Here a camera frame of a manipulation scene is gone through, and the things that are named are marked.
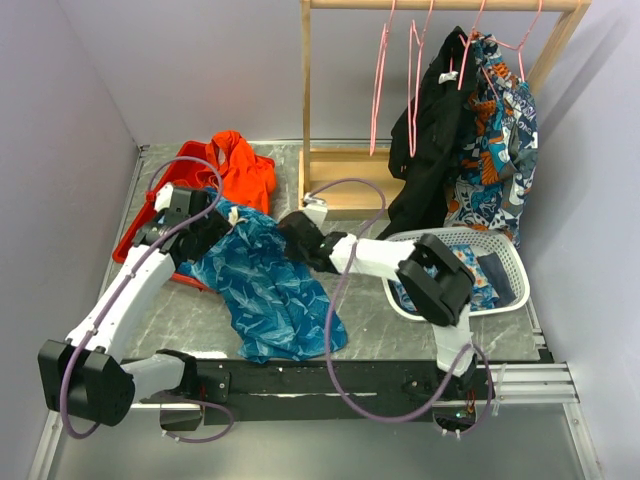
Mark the blue orange patterned shorts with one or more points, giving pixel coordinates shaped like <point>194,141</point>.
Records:
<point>497,163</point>

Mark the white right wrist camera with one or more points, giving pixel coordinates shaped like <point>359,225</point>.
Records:
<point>315,208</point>

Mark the black shorts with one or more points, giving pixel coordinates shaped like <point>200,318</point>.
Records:
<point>443,120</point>

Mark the pink wire hanger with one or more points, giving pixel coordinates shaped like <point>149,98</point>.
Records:
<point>416,44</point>
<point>518,49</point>
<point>379,78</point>
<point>467,43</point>

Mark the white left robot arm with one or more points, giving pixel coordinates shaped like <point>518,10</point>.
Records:
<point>85,376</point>

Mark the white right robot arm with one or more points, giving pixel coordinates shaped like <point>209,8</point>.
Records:
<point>436,281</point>

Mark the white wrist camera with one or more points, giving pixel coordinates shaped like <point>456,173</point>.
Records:
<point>163,197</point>
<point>315,208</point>

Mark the dark navy cloth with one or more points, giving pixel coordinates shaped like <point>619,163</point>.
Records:
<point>498,278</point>

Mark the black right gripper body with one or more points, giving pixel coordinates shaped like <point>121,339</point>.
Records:
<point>296,253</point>

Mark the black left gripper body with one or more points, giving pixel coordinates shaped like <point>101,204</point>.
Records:
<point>209,231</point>

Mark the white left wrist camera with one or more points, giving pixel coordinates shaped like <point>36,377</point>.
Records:
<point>163,197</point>

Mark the blue leaf-print shorts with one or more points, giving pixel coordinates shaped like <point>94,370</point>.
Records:
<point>277,307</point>

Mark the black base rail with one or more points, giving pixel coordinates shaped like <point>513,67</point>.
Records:
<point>285,390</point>

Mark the white perforated basket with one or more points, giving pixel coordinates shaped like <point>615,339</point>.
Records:
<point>483,243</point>

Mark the wooden clothes rack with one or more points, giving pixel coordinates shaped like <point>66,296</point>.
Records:
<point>321,168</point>

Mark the red plastic bin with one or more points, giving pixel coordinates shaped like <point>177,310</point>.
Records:
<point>185,174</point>

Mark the blue floral shorts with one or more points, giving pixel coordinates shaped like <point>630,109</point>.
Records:
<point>484,295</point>

